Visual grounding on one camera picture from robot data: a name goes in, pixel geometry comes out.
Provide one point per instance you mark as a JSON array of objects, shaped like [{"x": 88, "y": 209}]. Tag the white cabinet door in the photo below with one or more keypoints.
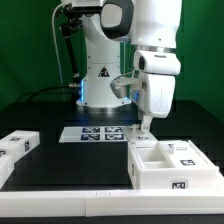
[
  {"x": 134, "y": 134},
  {"x": 183, "y": 155}
]

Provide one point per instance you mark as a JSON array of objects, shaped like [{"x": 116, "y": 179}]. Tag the white cabinet body box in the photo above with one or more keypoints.
[{"x": 148, "y": 169}]

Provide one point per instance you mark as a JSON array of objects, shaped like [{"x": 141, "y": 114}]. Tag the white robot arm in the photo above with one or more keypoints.
[{"x": 130, "y": 54}]

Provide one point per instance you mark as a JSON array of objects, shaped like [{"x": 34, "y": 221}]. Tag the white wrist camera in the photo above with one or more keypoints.
[{"x": 120, "y": 83}]

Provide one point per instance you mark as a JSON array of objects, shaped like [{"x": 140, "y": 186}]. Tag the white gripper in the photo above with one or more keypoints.
[{"x": 157, "y": 84}]

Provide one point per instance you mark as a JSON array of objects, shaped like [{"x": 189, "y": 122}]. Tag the white marker base sheet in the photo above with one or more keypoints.
[{"x": 92, "y": 134}]

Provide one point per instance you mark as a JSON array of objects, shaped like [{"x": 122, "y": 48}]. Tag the white frame rail fence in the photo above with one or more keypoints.
[{"x": 105, "y": 203}]

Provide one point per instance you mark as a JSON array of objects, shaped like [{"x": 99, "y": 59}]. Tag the white block with markers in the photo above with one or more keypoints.
[{"x": 19, "y": 143}]

